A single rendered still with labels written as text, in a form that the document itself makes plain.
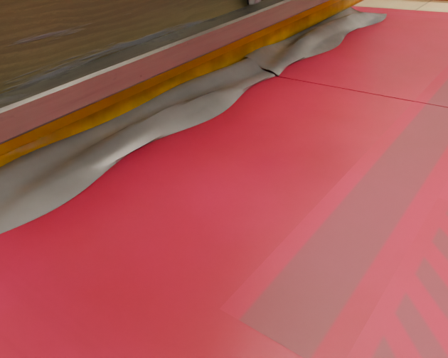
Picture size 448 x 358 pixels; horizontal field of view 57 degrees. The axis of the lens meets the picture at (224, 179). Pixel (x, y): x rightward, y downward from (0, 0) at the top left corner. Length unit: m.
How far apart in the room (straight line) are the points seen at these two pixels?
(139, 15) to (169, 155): 0.06
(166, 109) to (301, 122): 0.06
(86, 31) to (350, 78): 0.14
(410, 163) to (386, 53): 0.14
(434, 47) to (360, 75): 0.07
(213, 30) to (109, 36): 0.05
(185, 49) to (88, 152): 0.06
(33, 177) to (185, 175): 0.06
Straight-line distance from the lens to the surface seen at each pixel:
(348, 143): 0.17
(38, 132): 0.17
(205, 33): 0.19
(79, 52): 0.17
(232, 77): 0.23
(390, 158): 0.17
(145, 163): 0.17
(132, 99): 0.20
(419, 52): 0.30
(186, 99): 0.21
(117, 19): 0.18
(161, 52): 0.18
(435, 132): 0.19
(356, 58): 0.28
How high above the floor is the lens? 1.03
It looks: 32 degrees down
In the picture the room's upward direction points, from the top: 4 degrees counter-clockwise
